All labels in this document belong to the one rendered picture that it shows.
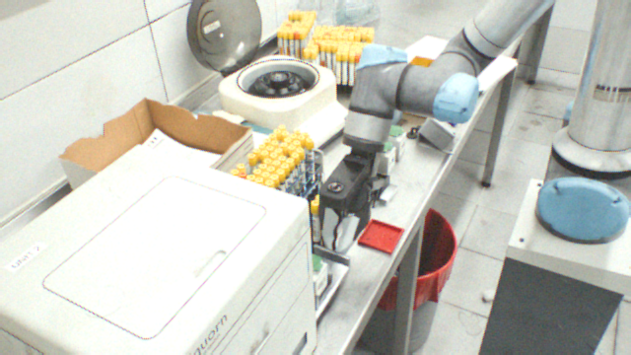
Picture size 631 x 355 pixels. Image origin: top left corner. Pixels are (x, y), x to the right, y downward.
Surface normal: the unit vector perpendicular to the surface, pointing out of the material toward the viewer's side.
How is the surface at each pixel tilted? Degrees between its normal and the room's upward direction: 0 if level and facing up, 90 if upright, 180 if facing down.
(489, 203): 0
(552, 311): 90
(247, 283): 90
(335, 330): 0
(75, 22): 90
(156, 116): 89
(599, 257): 5
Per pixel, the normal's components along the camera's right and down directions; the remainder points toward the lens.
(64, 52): 0.88, 0.27
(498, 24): -0.55, 0.50
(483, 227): -0.04, -0.79
